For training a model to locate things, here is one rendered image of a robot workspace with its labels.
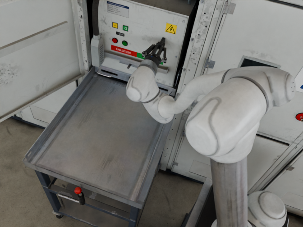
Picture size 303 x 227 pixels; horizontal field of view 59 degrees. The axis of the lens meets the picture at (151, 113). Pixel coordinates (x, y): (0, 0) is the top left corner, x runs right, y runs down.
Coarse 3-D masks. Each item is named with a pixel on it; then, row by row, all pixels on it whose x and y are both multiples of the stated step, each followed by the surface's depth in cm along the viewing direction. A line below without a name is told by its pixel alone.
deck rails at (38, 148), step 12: (84, 84) 163; (72, 96) 152; (72, 108) 153; (60, 120) 146; (48, 132) 138; (156, 132) 148; (36, 144) 130; (48, 144) 136; (156, 144) 135; (36, 156) 131; (144, 168) 133; (144, 180) 129; (132, 192) 124
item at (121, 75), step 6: (102, 66) 168; (102, 72) 171; (108, 72) 169; (114, 72) 167; (120, 72) 166; (120, 78) 170; (126, 78) 168; (162, 84) 163; (174, 84) 164; (162, 90) 165; (174, 90) 162
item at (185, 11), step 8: (128, 0) 131; (136, 0) 132; (144, 0) 133; (152, 0) 134; (160, 0) 134; (168, 0) 135; (176, 0) 136; (184, 0) 137; (192, 0) 138; (160, 8) 129; (168, 8) 130; (176, 8) 131; (184, 8) 132; (192, 8) 133; (192, 16) 142; (184, 40) 143; (184, 48) 158; (184, 56) 178; (176, 72) 156
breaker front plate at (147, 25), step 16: (112, 0) 134; (112, 16) 140; (144, 16) 134; (160, 16) 131; (176, 16) 129; (112, 32) 148; (128, 32) 144; (144, 32) 141; (160, 32) 138; (176, 32) 135; (128, 48) 152; (144, 48) 148; (176, 48) 142; (112, 64) 165; (128, 64) 160; (160, 64) 153; (176, 64) 149; (160, 80) 162
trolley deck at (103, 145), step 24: (96, 96) 161; (120, 96) 163; (72, 120) 148; (96, 120) 150; (120, 120) 151; (144, 120) 153; (72, 144) 138; (96, 144) 139; (120, 144) 141; (144, 144) 143; (48, 168) 128; (72, 168) 129; (96, 168) 130; (120, 168) 132; (96, 192) 128; (120, 192) 124; (144, 192) 125
